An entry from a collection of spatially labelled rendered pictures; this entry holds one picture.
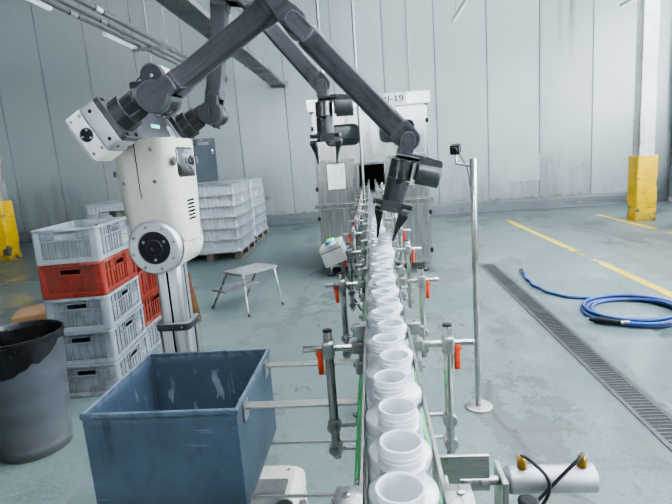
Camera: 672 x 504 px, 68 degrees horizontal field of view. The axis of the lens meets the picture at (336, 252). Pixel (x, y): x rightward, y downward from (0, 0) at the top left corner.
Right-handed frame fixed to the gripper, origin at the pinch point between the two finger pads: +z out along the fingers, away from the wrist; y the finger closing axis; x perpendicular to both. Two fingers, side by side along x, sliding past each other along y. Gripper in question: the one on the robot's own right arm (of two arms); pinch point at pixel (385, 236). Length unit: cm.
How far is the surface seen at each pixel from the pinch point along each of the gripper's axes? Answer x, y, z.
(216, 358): -11, -35, 38
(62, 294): 166, -179, 102
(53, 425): 102, -140, 147
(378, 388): -78, -2, 5
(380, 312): -52, -1, 5
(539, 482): -81, 15, 9
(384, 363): -72, -2, 4
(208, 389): -11, -36, 46
